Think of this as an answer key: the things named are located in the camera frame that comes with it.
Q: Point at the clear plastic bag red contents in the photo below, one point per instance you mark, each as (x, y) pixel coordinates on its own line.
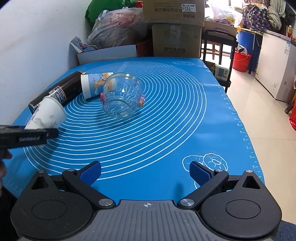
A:
(118, 28)

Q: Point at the blue plastic barrel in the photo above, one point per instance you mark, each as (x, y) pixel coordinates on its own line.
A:
(252, 41)

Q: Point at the clear glass cup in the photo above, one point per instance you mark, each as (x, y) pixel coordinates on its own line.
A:
(122, 95)

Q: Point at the cardboard box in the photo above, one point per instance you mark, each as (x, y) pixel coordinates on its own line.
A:
(174, 40)
(188, 12)

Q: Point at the white chest freezer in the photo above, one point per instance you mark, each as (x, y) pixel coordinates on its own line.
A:
(276, 66)

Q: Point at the red plastic bucket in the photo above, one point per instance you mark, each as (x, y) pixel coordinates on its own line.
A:
(241, 61)

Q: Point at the white cartoon paper bag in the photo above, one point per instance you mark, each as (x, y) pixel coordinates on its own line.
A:
(76, 41)

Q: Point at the white open carton box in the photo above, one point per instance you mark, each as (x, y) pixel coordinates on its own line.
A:
(113, 53)

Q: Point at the floral fabric bundle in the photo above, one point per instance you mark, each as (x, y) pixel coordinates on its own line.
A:
(255, 18)

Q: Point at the lower cardboard box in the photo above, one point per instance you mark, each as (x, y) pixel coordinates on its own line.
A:
(174, 40)

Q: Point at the black cylindrical thermos bottle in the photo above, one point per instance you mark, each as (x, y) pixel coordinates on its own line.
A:
(63, 91)

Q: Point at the white paper cup grey print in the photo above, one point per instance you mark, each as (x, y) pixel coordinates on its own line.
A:
(49, 114)

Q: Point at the blue silicone baking mat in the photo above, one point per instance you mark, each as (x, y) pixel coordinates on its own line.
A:
(187, 117)

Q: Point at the cartoon printed paper cup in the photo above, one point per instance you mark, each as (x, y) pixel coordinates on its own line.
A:
(92, 84)

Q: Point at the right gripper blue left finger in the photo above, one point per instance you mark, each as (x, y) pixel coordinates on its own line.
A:
(80, 183)

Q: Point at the person's left hand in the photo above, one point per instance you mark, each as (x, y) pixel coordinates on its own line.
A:
(6, 155)

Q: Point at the green bag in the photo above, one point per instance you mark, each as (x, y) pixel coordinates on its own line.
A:
(97, 6)

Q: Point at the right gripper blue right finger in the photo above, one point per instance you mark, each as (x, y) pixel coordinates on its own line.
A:
(210, 182)

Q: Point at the upper cardboard box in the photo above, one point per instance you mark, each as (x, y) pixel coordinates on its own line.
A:
(188, 12)

